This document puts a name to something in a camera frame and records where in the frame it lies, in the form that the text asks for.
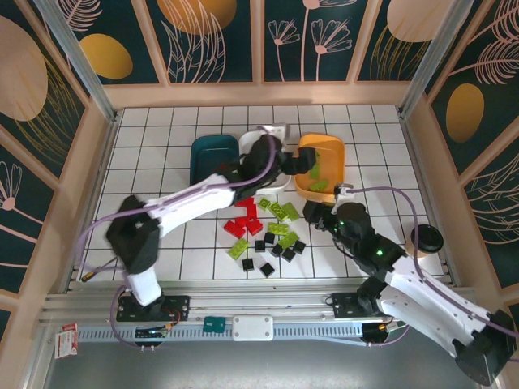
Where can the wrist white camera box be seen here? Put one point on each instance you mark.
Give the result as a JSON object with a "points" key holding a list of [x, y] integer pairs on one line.
{"points": [[342, 189], [280, 130]]}

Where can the teal plastic container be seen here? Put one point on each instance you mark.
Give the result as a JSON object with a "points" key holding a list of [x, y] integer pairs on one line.
{"points": [[211, 154]]}

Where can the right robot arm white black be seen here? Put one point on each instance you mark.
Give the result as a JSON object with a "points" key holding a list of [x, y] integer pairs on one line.
{"points": [[425, 300]]}

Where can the aluminium side rail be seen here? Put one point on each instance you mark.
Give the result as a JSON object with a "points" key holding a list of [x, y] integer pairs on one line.
{"points": [[412, 150], [106, 150]]}

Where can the black controller board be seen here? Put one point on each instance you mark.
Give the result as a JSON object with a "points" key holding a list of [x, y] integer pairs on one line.
{"points": [[375, 334], [150, 333]]}

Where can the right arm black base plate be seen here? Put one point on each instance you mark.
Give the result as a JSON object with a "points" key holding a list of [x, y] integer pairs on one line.
{"points": [[344, 306]]}

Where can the black yellow-tipped tool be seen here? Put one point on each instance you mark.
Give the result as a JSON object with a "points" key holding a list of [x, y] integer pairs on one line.
{"points": [[87, 278]]}

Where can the red white paper box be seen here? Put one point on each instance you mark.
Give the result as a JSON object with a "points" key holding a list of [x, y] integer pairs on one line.
{"points": [[67, 340]]}

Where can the orange plastic container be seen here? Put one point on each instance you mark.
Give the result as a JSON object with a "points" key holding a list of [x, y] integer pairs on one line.
{"points": [[332, 162]]}

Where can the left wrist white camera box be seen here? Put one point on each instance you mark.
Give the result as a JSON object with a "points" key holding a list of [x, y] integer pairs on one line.
{"points": [[280, 130]]}

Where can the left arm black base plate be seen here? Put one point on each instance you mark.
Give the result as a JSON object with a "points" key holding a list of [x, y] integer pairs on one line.
{"points": [[178, 304]]}

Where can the black lego brick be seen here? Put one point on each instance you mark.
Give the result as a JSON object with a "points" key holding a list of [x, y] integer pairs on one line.
{"points": [[277, 249], [269, 237], [248, 264], [259, 245], [267, 269], [298, 246], [288, 254]]}

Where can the white plastic container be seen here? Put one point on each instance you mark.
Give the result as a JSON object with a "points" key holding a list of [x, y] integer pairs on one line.
{"points": [[284, 184]]}

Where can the aluminium mounting rail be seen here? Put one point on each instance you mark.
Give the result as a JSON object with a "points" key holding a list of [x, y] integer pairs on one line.
{"points": [[284, 302]]}

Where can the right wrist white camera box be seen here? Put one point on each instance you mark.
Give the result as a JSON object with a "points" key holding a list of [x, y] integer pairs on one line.
{"points": [[342, 189]]}

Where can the white plastic junction box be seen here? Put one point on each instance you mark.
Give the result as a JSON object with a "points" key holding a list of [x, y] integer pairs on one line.
{"points": [[253, 327]]}

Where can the aluminium corner post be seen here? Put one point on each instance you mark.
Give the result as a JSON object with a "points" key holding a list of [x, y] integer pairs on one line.
{"points": [[433, 61], [81, 61]]}

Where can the black-lidded beige cup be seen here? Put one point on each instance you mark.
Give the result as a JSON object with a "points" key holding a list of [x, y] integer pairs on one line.
{"points": [[425, 239]]}

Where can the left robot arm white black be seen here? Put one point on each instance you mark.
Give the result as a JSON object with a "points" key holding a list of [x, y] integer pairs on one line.
{"points": [[190, 202]]}

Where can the lime green lego brick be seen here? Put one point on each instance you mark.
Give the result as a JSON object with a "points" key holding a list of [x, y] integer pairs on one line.
{"points": [[316, 168], [288, 240], [264, 203], [278, 209], [238, 248], [292, 211], [319, 185], [277, 228]]}

